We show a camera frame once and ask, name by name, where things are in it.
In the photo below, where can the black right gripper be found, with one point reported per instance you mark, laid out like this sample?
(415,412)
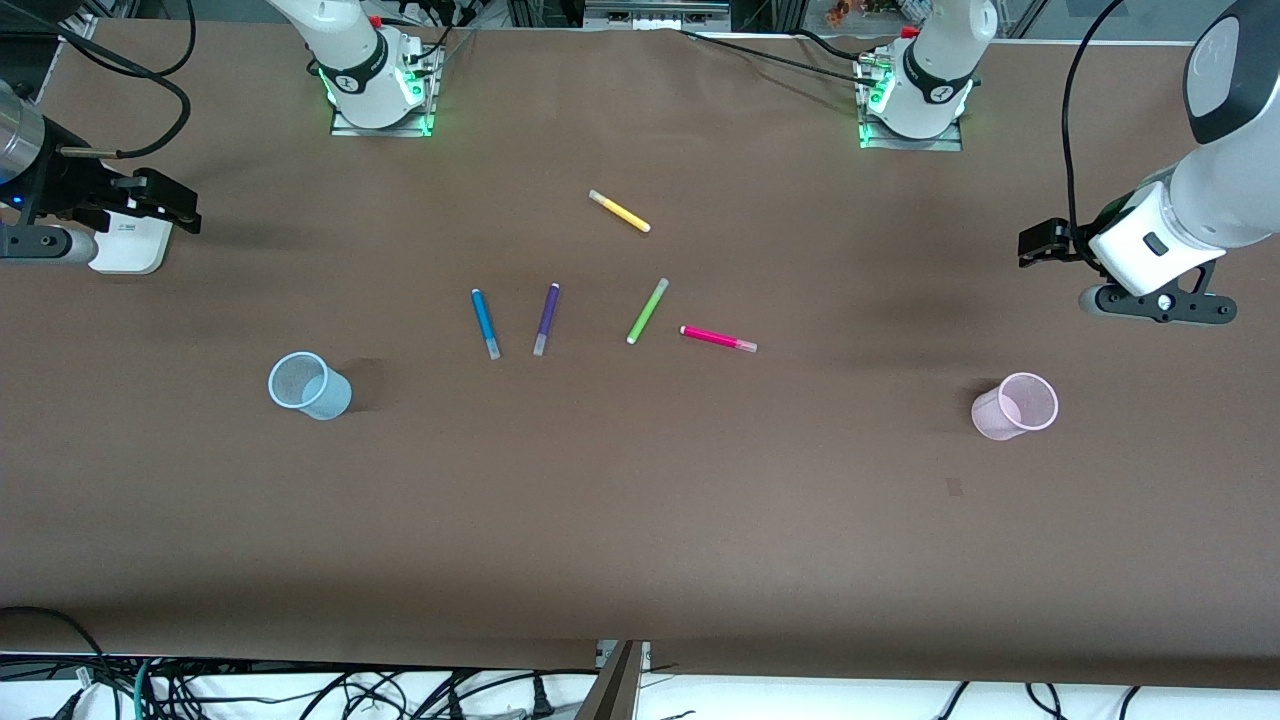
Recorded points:
(62,183)

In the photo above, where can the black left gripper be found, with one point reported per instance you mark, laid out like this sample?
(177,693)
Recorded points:
(1074,243)

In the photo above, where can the blue marker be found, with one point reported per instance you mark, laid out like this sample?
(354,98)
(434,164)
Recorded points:
(485,322)

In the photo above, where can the pink marker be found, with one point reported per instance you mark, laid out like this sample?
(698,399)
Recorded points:
(715,337)

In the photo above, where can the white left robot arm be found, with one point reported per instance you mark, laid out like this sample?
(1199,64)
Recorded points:
(1220,190)

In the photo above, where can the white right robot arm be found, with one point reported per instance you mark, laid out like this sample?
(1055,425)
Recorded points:
(350,50)

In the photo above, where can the white desk lamp base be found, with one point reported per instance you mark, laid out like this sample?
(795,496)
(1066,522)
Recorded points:
(130,250)

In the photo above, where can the pink mesh cup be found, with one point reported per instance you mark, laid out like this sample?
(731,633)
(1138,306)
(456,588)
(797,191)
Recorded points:
(1005,410)

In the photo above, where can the blue mesh cup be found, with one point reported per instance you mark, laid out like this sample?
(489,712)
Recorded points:
(320,392)

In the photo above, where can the purple marker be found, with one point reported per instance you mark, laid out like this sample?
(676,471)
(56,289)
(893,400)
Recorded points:
(546,318)

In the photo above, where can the green marker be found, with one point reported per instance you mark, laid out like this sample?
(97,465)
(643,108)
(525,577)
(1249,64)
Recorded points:
(647,311)

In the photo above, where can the yellow marker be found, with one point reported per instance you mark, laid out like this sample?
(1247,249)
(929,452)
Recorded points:
(620,211)

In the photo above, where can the brown table cover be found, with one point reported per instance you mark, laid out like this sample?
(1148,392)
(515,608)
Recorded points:
(640,520)

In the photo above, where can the black power plug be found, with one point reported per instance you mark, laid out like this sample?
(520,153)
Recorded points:
(542,698)

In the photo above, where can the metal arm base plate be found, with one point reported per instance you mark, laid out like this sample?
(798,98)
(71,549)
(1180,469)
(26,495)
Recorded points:
(915,143)
(385,125)

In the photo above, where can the aluminium corner bracket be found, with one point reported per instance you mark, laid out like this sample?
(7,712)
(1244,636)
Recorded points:
(80,25)

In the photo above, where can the grey metal frame rail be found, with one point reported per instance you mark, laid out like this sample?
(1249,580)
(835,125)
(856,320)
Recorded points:
(655,14)

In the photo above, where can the brown table leg post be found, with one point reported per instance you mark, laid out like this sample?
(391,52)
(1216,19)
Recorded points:
(612,685)

